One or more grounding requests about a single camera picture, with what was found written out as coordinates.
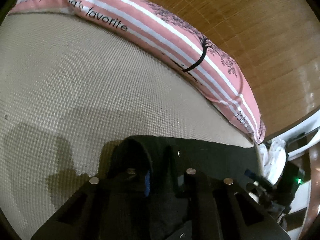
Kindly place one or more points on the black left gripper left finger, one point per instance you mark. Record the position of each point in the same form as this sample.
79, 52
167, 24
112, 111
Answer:
113, 207

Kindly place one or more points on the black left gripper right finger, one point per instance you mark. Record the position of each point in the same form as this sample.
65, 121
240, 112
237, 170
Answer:
221, 209

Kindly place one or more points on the black denim pants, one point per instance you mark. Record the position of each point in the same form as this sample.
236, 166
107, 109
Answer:
165, 160

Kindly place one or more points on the white crumpled plastic bag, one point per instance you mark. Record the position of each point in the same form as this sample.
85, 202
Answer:
272, 160

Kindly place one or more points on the beige woven mattress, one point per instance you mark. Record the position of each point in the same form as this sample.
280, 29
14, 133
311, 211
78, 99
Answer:
70, 91

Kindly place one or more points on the pink striped pillow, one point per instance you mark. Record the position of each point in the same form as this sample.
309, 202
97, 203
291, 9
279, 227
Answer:
181, 46

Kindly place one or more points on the wooden headboard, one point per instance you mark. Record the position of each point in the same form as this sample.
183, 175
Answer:
276, 44

